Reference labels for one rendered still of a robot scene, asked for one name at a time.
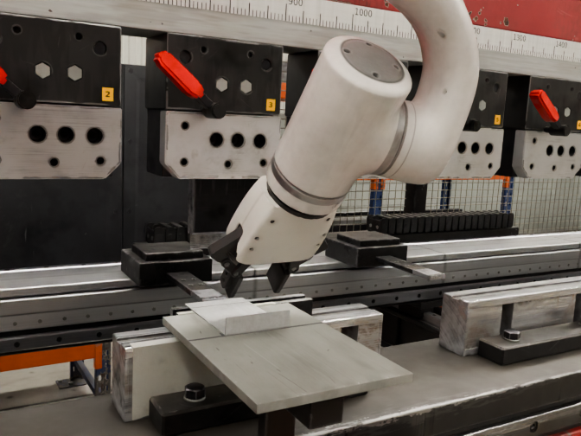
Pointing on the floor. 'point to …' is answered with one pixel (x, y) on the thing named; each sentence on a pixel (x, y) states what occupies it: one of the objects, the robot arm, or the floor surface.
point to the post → (415, 198)
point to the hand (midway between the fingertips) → (254, 277)
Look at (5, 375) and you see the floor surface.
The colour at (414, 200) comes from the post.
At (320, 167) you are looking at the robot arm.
